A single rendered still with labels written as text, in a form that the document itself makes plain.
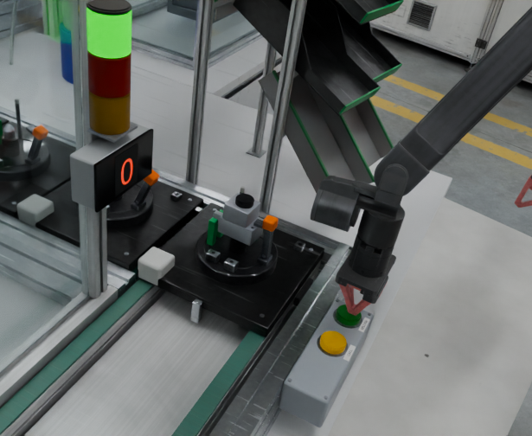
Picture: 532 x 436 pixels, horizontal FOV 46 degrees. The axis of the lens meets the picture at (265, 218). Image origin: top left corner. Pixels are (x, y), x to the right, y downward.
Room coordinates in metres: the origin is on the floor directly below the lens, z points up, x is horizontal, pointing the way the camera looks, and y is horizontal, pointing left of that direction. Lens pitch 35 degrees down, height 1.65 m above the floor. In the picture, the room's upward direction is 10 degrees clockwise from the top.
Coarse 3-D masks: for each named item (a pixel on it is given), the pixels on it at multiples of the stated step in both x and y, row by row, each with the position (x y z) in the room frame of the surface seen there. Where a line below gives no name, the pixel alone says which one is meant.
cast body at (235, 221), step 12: (228, 204) 0.82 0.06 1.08; (240, 204) 0.81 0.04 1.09; (252, 204) 0.82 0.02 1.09; (216, 216) 0.84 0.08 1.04; (228, 216) 0.81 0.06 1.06; (240, 216) 0.81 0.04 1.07; (252, 216) 0.82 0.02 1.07; (228, 228) 0.81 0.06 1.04; (240, 228) 0.80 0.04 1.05; (252, 228) 0.80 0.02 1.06; (240, 240) 0.80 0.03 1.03; (252, 240) 0.80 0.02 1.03
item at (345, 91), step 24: (240, 0) 1.11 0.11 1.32; (264, 0) 1.09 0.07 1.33; (288, 0) 1.21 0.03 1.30; (312, 0) 1.19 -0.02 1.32; (264, 24) 1.09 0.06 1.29; (312, 24) 1.18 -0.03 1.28; (336, 24) 1.16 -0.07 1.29; (312, 48) 1.13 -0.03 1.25; (336, 48) 1.15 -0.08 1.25; (312, 72) 1.03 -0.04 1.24; (336, 72) 1.10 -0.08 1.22; (360, 72) 1.12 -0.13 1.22; (336, 96) 1.00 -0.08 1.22; (360, 96) 1.08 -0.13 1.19
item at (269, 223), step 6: (270, 216) 0.82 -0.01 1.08; (258, 222) 0.82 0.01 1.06; (264, 222) 0.80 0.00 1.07; (270, 222) 0.80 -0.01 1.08; (276, 222) 0.81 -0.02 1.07; (264, 228) 0.80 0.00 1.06; (270, 228) 0.80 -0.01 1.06; (264, 234) 0.81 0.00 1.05; (270, 234) 0.80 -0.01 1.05; (264, 240) 0.81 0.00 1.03; (270, 240) 0.81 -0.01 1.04; (264, 246) 0.81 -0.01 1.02; (270, 246) 0.81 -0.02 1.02; (264, 252) 0.80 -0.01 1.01; (270, 252) 0.81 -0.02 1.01
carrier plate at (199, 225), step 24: (168, 240) 0.84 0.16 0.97; (192, 240) 0.85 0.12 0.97; (288, 240) 0.90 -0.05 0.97; (192, 264) 0.79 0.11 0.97; (288, 264) 0.84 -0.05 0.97; (312, 264) 0.85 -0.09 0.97; (168, 288) 0.74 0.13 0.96; (192, 288) 0.73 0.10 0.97; (216, 288) 0.74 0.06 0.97; (240, 288) 0.75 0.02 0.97; (264, 288) 0.76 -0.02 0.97; (288, 288) 0.77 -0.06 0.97; (216, 312) 0.71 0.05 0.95; (240, 312) 0.70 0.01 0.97; (264, 312) 0.71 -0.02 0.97; (264, 336) 0.68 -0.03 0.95
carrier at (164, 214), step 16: (128, 192) 0.94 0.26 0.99; (160, 192) 0.98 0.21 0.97; (112, 208) 0.88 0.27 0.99; (128, 208) 0.89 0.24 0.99; (144, 208) 0.90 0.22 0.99; (160, 208) 0.93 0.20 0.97; (176, 208) 0.94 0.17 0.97; (192, 208) 0.95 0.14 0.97; (112, 224) 0.85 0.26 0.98; (128, 224) 0.86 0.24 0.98; (144, 224) 0.88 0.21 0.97; (160, 224) 0.89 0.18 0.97; (176, 224) 0.90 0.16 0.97; (112, 240) 0.82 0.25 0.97; (128, 240) 0.82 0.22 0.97; (144, 240) 0.83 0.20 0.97; (160, 240) 0.85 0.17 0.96; (112, 256) 0.78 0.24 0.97; (128, 256) 0.78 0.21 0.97
